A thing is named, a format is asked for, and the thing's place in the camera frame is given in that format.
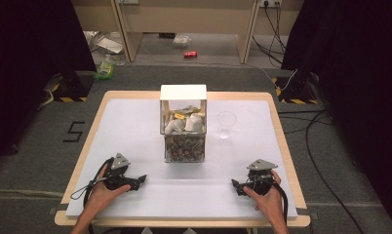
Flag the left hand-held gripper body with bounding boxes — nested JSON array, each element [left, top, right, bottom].
[[101, 152, 134, 191]]

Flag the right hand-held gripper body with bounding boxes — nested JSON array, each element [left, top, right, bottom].
[[246, 158, 279, 197]]

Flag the person's left hand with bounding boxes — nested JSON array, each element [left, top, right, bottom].
[[85, 166, 132, 214]]

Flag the person's right hand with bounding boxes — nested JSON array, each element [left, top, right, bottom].
[[242, 169, 286, 225]]

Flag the white table mat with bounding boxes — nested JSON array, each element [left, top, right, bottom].
[[65, 98, 298, 218]]

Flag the wooden table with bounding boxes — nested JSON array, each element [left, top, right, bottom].
[[54, 90, 312, 228]]

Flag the clear glass cup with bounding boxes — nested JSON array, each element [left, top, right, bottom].
[[216, 110, 238, 140]]

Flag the white tea bag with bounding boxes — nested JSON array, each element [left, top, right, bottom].
[[164, 118, 186, 136], [184, 112, 205, 134]]

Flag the grey tea bag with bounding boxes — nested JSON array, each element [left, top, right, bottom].
[[179, 105, 201, 115]]

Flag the black stand base striped tape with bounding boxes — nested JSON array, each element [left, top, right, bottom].
[[271, 73, 319, 105], [52, 71, 95, 103]]

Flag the clear box with white lid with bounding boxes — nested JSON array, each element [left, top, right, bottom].
[[159, 84, 209, 164]]

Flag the green plastic bottle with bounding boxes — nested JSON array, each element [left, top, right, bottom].
[[93, 54, 117, 81]]

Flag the crumpled white wrapping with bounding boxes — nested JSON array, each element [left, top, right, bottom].
[[83, 30, 128, 63]]

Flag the black curtain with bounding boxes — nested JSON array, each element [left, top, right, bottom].
[[0, 0, 98, 165], [281, 0, 392, 225]]

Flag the clear plastic bag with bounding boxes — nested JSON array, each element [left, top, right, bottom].
[[172, 34, 192, 50]]

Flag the beige wooden desk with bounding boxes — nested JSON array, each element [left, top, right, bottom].
[[70, 0, 305, 64]]

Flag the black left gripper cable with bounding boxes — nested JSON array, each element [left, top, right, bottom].
[[69, 157, 116, 234]]

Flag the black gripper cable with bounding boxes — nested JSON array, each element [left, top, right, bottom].
[[69, 157, 116, 234], [269, 180, 290, 228]]

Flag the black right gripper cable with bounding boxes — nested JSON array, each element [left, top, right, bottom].
[[269, 180, 290, 228]]

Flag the black floor cable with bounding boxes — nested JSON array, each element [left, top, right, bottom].
[[277, 109, 368, 234]]

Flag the black hanging cables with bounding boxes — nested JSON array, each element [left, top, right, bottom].
[[252, 2, 288, 64]]

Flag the white wall socket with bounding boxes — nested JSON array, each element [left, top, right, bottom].
[[258, 0, 283, 9]]

